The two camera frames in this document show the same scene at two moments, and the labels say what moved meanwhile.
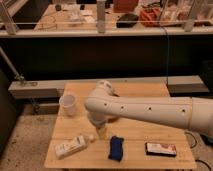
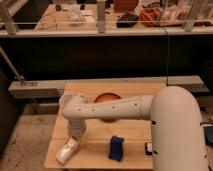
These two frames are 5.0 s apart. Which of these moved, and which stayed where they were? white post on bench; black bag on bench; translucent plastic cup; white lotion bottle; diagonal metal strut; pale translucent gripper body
Moved: white lotion bottle; pale translucent gripper body
Stayed: black bag on bench; translucent plastic cup; white post on bench; diagonal metal strut
